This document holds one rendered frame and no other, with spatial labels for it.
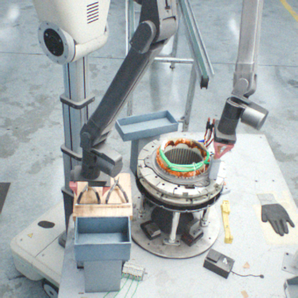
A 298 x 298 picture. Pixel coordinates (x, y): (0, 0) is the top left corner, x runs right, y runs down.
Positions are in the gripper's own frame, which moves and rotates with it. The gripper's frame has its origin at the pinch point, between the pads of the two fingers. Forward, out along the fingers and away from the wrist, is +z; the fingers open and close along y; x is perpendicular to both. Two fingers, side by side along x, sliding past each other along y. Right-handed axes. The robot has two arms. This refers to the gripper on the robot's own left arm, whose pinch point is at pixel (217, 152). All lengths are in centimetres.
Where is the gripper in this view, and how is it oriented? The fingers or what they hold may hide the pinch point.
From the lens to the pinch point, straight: 134.3
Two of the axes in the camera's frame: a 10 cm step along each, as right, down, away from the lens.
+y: 1.1, -6.0, 7.9
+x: -9.8, -2.0, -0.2
